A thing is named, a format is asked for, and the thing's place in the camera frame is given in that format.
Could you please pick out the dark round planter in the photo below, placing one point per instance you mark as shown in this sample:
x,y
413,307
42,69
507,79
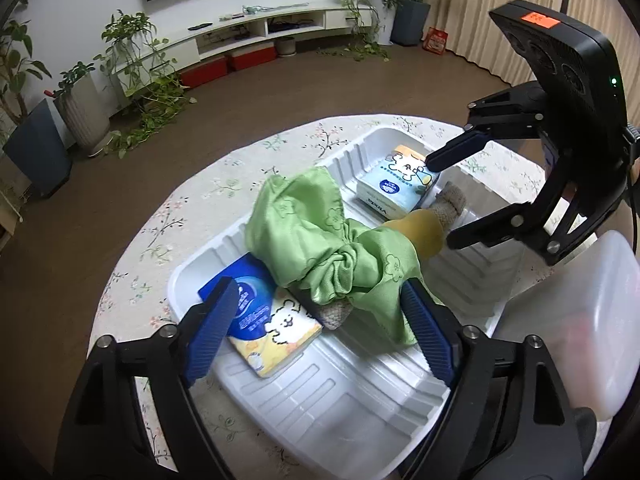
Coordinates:
x,y
410,22

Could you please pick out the trailing vine plant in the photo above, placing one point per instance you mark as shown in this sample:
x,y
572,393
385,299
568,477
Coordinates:
x,y
135,40

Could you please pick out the small green plant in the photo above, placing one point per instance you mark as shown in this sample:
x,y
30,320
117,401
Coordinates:
x,y
75,75

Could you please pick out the tall leafy tree plant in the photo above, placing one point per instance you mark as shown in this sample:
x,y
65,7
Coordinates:
x,y
17,45

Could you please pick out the dark blue square planter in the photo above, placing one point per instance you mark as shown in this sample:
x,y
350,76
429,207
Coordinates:
x,y
37,150

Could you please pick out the small beige pot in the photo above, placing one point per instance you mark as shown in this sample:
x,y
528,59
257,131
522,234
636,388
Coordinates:
x,y
285,46

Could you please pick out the black remote control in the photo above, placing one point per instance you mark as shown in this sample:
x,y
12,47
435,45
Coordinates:
x,y
199,26

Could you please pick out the rounded yellow sponge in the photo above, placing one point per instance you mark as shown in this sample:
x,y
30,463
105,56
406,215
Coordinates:
x,y
425,235

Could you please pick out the floral tablecloth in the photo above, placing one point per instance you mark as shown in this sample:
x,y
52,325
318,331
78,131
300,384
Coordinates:
x,y
200,200

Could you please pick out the beige knitted cloth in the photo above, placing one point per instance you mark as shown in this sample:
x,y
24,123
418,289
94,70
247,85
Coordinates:
x,y
335,315
447,205

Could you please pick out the white plastic tray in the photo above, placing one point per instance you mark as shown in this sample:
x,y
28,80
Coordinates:
x,y
350,400

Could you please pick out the white plant pot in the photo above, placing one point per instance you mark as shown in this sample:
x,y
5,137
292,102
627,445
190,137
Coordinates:
x,y
385,25

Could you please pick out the beige curtain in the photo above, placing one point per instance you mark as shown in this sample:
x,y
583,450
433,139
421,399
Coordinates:
x,y
475,10

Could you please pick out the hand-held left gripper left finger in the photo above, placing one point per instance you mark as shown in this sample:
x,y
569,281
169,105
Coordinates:
x,y
210,330

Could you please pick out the red box on floor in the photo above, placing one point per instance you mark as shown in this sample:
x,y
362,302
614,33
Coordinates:
x,y
435,41

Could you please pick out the green satin scrunchie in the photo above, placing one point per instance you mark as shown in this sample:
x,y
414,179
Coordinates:
x,y
310,220

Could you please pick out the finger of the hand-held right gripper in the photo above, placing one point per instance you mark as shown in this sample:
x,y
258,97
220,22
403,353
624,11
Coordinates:
x,y
452,152
492,227

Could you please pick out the red storage box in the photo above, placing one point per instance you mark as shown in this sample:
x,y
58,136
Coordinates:
x,y
205,71

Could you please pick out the cartoon bear tissue packet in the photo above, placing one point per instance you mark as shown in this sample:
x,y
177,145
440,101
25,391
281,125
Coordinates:
x,y
395,185
280,330

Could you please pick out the translucent plastic container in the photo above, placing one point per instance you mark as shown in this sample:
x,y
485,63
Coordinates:
x,y
600,320

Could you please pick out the white ribbed planter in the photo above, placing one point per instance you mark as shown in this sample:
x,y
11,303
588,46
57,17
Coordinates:
x,y
82,115

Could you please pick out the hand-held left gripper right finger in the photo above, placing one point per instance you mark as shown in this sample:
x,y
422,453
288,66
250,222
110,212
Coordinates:
x,y
430,340

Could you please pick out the white television cabinet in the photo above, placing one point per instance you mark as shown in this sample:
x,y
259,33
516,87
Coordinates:
x,y
170,47

